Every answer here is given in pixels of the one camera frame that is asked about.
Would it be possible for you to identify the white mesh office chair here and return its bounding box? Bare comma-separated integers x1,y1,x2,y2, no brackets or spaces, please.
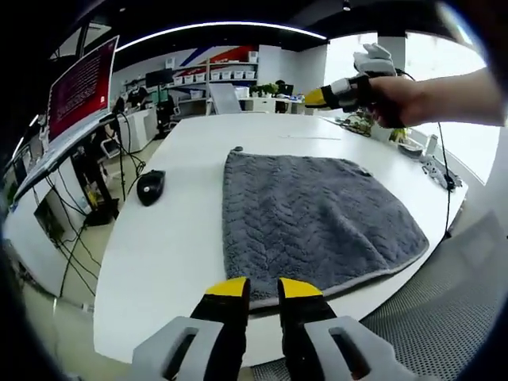
208,83,244,117

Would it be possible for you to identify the potted green plant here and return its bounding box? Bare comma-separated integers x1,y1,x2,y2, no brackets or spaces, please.
337,109,412,146

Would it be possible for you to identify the shelf with white bins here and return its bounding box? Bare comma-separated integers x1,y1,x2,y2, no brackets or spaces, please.
164,49,261,100

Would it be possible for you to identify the person's right hand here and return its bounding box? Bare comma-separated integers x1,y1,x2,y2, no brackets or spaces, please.
368,75,428,129

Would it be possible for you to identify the laptop with red screen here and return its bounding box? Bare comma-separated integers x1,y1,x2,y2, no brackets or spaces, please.
11,34,121,202

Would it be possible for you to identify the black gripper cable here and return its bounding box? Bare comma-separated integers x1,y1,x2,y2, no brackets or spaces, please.
394,67,456,239

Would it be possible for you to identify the white upright stand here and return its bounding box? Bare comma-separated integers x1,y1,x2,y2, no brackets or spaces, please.
424,133,440,158

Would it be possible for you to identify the bundle of black cables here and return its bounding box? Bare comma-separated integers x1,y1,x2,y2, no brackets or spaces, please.
33,174,105,298

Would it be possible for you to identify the black monitor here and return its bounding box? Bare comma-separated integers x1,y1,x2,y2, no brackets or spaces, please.
144,68,175,89

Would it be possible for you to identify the black computer mouse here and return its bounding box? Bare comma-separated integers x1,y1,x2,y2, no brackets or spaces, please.
136,169,167,207

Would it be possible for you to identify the white and black device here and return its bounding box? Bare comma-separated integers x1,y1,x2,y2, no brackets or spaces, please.
396,142,424,158

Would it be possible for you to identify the white cabinet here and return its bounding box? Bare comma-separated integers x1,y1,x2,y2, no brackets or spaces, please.
237,97,306,117

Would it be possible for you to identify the grey mesh office chair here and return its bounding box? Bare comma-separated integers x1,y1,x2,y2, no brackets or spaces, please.
253,210,508,381

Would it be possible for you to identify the grey towel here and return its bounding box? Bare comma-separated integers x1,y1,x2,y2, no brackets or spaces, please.
221,145,431,311

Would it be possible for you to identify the small green plant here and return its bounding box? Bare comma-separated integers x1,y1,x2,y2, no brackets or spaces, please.
249,82,279,98

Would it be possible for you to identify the long ceiling light strip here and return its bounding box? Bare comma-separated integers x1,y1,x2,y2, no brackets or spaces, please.
114,21,329,52

